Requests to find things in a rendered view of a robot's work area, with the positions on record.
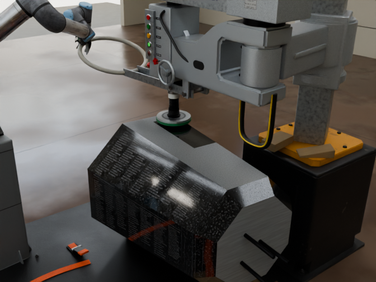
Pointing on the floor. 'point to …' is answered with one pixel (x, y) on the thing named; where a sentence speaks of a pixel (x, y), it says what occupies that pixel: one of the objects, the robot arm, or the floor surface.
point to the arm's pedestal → (10, 210)
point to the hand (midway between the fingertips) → (84, 51)
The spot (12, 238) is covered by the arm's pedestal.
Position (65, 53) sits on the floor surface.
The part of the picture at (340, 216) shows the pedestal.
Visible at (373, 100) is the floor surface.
